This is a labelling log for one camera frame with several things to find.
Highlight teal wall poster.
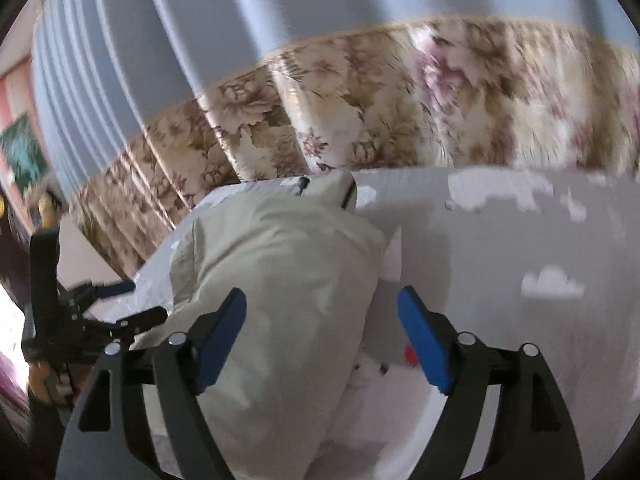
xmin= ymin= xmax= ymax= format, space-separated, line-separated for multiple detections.
xmin=0 ymin=110 xmax=48 ymax=191

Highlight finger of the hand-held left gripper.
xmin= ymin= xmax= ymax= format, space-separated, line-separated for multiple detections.
xmin=70 ymin=280 xmax=137 ymax=306
xmin=82 ymin=305 xmax=168 ymax=341

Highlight person's left hand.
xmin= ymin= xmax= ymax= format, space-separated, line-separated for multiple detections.
xmin=27 ymin=360 xmax=76 ymax=406

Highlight grey printed bed sheet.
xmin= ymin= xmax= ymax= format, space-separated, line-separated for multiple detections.
xmin=115 ymin=165 xmax=640 ymax=480

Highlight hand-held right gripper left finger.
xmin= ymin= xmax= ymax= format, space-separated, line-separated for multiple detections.
xmin=56 ymin=287 xmax=248 ymax=480

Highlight blue curtain with floral hem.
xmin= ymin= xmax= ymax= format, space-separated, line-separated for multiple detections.
xmin=30 ymin=0 xmax=640 ymax=266

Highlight cream panel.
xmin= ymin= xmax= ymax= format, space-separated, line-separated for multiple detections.
xmin=57 ymin=220 xmax=126 ymax=286

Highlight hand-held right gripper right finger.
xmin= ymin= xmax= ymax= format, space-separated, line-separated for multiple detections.
xmin=397 ymin=285 xmax=586 ymax=480

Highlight light green hooded jacket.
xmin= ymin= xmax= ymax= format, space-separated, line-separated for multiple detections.
xmin=132 ymin=170 xmax=388 ymax=480

